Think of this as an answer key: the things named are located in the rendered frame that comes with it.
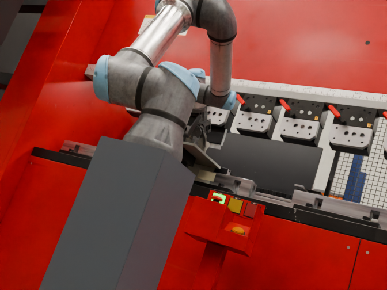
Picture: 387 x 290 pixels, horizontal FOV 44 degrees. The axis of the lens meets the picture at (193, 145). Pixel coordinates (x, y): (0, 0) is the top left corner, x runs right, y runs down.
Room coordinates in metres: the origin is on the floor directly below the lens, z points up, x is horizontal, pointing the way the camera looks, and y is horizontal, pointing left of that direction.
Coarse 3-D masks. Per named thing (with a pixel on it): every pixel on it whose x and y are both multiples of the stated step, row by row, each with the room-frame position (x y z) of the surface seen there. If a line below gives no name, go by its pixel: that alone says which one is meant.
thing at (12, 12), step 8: (0, 0) 2.05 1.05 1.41; (8, 0) 2.08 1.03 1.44; (16, 0) 2.12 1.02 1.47; (0, 8) 2.07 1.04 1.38; (8, 8) 2.10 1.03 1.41; (16, 8) 2.14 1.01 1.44; (0, 16) 2.08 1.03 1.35; (8, 16) 2.12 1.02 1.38; (0, 24) 2.10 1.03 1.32; (8, 24) 2.14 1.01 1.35; (0, 32) 2.12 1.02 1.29; (0, 40) 2.13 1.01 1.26
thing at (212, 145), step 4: (208, 128) 2.04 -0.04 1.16; (212, 128) 2.03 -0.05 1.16; (216, 128) 2.02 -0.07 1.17; (220, 128) 2.01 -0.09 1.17; (224, 128) 2.00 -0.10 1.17; (212, 132) 2.03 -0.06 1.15; (216, 132) 2.02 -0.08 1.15; (220, 132) 2.01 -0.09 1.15; (224, 132) 2.00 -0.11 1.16; (208, 136) 2.03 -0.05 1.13; (212, 136) 2.03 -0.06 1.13; (216, 136) 2.02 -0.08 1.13; (220, 136) 2.01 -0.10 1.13; (224, 136) 2.01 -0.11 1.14; (208, 140) 2.03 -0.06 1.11; (212, 140) 2.02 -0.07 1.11; (216, 140) 2.01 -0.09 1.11; (220, 140) 2.00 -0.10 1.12; (212, 144) 2.03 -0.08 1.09; (216, 144) 2.02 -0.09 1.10; (220, 144) 2.01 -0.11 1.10; (216, 148) 2.02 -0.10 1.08; (220, 148) 2.01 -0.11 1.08
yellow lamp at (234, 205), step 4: (232, 200) 1.64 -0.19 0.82; (236, 200) 1.63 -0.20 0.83; (240, 200) 1.63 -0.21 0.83; (232, 204) 1.64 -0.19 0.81; (236, 204) 1.63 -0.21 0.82; (240, 204) 1.63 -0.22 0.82; (232, 208) 1.64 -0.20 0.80; (236, 208) 1.63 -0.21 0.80; (240, 208) 1.63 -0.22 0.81; (236, 212) 1.63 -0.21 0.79
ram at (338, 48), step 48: (144, 0) 2.34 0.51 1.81; (240, 0) 2.04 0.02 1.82; (288, 0) 1.92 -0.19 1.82; (336, 0) 1.80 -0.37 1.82; (384, 0) 1.70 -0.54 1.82; (96, 48) 2.44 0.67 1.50; (192, 48) 2.13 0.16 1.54; (240, 48) 2.00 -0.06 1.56; (288, 48) 1.88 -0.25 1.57; (336, 48) 1.77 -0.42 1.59; (384, 48) 1.68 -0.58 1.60; (288, 96) 1.85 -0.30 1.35
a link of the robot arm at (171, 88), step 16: (160, 64) 1.11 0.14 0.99; (176, 64) 1.09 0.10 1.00; (144, 80) 1.10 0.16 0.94; (160, 80) 1.09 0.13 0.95; (176, 80) 1.08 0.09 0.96; (192, 80) 1.09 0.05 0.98; (144, 96) 1.11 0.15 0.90; (160, 96) 1.09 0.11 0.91; (176, 96) 1.08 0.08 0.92; (192, 96) 1.11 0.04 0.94; (176, 112) 1.09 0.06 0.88
